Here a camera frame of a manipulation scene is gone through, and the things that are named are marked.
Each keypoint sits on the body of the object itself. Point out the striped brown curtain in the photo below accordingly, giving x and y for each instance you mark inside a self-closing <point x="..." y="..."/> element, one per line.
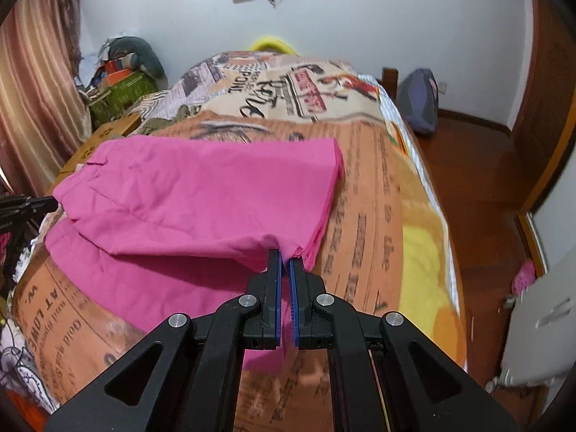
<point x="36" y="90"/>

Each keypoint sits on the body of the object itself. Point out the printed newspaper-pattern blanket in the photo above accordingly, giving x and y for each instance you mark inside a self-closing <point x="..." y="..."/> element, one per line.
<point x="369" y="216"/>

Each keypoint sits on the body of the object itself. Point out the purple backpack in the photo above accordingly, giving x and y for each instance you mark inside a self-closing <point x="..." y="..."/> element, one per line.
<point x="418" y="99"/>

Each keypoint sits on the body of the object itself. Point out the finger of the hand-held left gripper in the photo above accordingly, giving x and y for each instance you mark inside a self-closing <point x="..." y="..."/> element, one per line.
<point x="31" y="204"/>

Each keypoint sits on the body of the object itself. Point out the olive green garment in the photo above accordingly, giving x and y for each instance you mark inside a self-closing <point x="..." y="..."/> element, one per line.
<point x="168" y="119"/>

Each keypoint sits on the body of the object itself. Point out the white plastic panel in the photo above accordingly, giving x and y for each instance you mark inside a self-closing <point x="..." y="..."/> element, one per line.
<point x="535" y="324"/>

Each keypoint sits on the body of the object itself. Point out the wooden door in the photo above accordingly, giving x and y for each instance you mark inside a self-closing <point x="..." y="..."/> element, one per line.
<point x="546" y="99"/>

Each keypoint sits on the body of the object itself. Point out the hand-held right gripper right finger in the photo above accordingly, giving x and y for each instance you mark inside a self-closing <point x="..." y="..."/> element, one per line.
<point x="293" y="308"/>

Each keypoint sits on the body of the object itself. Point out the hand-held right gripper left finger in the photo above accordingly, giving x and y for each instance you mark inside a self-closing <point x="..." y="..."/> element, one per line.
<point x="279" y="299"/>

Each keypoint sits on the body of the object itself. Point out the pink fuzzy item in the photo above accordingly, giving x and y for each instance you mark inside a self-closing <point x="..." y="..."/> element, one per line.
<point x="524" y="276"/>

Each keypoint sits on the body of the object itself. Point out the yellow cardboard box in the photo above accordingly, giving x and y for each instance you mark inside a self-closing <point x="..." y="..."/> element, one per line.
<point x="108" y="132"/>

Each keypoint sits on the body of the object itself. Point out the wooden bedpost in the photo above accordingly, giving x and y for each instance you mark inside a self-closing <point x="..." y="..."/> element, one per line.
<point x="390" y="82"/>

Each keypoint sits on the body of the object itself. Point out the grey plush pillow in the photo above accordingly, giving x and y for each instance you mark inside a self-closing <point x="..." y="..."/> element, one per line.
<point x="139" y="51"/>

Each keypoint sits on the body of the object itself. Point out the pink pants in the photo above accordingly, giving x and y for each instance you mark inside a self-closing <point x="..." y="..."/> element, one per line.
<point x="202" y="198"/>

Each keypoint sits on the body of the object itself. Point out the orange box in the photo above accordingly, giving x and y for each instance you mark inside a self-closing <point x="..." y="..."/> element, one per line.
<point x="119" y="69"/>

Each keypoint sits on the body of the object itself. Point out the yellow foam tube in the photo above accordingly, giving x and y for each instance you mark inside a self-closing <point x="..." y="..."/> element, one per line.
<point x="272" y="44"/>

